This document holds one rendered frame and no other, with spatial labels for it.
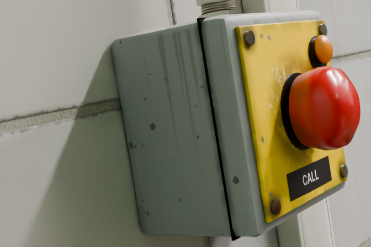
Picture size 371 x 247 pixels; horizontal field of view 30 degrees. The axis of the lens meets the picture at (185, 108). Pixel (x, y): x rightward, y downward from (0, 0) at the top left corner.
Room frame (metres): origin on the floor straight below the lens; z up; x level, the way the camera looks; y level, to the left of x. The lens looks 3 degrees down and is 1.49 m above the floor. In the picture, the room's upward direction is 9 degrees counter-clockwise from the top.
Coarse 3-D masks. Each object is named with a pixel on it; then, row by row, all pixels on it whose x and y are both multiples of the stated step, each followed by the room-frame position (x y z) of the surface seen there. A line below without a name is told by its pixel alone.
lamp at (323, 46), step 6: (318, 36) 0.35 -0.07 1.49; (324, 36) 0.35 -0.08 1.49; (318, 42) 0.35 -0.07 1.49; (324, 42) 0.35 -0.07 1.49; (330, 42) 0.36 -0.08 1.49; (318, 48) 0.35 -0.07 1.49; (324, 48) 0.35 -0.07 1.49; (330, 48) 0.35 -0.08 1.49; (318, 54) 0.35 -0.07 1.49; (324, 54) 0.35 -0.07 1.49; (330, 54) 0.35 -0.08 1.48; (318, 60) 0.35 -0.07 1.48; (324, 60) 0.35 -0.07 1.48
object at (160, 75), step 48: (144, 48) 0.33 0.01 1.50; (192, 48) 0.31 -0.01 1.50; (240, 48) 0.30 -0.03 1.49; (288, 48) 0.34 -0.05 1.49; (144, 96) 0.33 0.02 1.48; (192, 96) 0.31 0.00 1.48; (240, 96) 0.30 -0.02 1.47; (288, 96) 0.33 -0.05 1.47; (144, 144) 0.33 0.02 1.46; (192, 144) 0.32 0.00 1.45; (240, 144) 0.30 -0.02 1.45; (288, 144) 0.32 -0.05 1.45; (144, 192) 0.34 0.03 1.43; (192, 192) 0.32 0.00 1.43; (240, 192) 0.30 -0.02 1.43; (288, 192) 0.32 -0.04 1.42
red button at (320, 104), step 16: (304, 80) 0.32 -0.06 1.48; (320, 80) 0.31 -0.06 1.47; (336, 80) 0.32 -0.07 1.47; (304, 96) 0.31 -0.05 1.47; (320, 96) 0.31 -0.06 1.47; (336, 96) 0.31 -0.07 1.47; (352, 96) 0.32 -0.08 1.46; (304, 112) 0.31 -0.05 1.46; (320, 112) 0.31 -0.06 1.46; (336, 112) 0.31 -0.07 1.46; (352, 112) 0.32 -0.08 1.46; (304, 128) 0.32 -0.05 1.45; (320, 128) 0.31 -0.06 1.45; (336, 128) 0.31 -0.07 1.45; (352, 128) 0.32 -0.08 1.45; (304, 144) 0.33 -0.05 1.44; (320, 144) 0.32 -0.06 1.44; (336, 144) 0.32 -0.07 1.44
